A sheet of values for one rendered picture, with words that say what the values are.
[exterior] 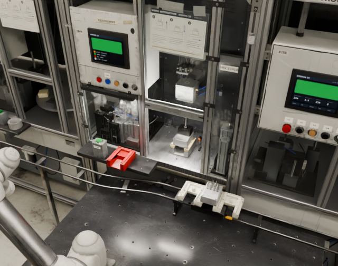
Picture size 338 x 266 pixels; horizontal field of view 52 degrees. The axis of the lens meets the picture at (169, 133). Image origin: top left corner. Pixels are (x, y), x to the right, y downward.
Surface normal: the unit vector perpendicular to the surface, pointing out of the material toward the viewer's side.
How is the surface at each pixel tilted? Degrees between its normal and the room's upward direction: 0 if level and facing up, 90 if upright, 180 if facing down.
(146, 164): 0
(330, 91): 90
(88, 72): 90
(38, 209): 0
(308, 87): 90
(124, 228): 0
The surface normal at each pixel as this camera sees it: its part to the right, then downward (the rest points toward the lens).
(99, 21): -0.40, 0.52
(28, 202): 0.00, -0.82
